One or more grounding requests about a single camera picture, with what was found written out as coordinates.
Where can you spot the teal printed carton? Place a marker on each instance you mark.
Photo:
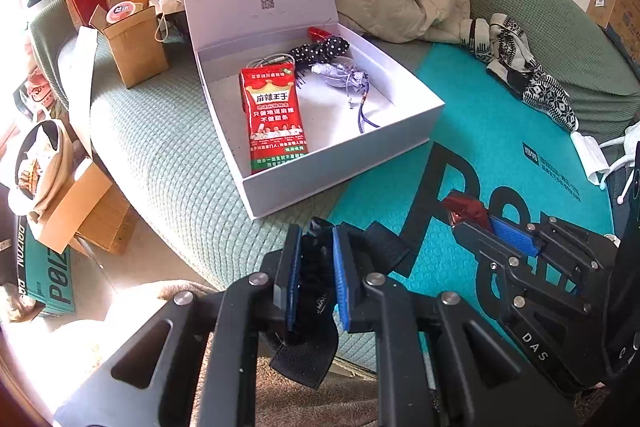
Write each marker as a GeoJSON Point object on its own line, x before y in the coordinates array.
{"type": "Point", "coordinates": [50, 277]}

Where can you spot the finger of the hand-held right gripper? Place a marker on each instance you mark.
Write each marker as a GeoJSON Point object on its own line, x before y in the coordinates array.
{"type": "Point", "coordinates": [515, 238]}
{"type": "Point", "coordinates": [480, 242]}

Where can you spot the black white knit scarf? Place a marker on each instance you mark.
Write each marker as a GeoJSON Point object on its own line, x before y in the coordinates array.
{"type": "Point", "coordinates": [545, 97]}

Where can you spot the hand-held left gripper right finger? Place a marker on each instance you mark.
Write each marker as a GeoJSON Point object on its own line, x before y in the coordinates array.
{"type": "Point", "coordinates": [342, 277]}

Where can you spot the orange lidded jar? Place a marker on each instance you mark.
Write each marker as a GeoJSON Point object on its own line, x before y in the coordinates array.
{"type": "Point", "coordinates": [121, 11]}

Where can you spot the brown fleece cloth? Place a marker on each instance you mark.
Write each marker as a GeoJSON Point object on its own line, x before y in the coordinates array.
{"type": "Point", "coordinates": [325, 407]}

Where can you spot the red candy packet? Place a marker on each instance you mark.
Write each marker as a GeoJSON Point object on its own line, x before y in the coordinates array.
{"type": "Point", "coordinates": [316, 32]}

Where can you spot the cream tote bag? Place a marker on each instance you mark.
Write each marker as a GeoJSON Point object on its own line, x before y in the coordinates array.
{"type": "Point", "coordinates": [57, 147]}

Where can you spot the low cardboard box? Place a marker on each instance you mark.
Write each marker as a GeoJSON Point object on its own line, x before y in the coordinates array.
{"type": "Point", "coordinates": [85, 207]}

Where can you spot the black polka dot scrunchie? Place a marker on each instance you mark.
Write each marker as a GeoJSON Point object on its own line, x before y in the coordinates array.
{"type": "Point", "coordinates": [320, 49]}

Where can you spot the labelled cardboard box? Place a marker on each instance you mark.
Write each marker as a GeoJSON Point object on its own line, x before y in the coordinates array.
{"type": "Point", "coordinates": [607, 2]}

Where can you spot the red white packet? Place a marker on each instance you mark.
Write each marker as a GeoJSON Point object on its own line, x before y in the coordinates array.
{"type": "Point", "coordinates": [40, 89]}

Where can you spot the dark red chocolate packet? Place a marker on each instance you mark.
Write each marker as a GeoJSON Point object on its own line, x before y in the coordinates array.
{"type": "Point", "coordinates": [467, 209]}

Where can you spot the large red snack packet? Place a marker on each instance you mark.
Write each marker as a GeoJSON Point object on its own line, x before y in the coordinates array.
{"type": "Point", "coordinates": [272, 122]}

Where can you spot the green sofa cover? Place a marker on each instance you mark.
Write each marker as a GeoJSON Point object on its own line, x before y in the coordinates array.
{"type": "Point", "coordinates": [150, 132]}

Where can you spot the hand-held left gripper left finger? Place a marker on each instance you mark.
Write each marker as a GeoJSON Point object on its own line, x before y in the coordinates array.
{"type": "Point", "coordinates": [295, 277]}

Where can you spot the teal exercise mat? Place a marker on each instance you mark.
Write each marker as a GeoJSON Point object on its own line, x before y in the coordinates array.
{"type": "Point", "coordinates": [500, 107]}

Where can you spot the purple sachet with tassel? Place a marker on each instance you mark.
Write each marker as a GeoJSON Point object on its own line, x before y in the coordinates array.
{"type": "Point", "coordinates": [337, 74]}

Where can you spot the small open cardboard box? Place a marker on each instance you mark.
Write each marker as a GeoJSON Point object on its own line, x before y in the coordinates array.
{"type": "Point", "coordinates": [140, 52]}

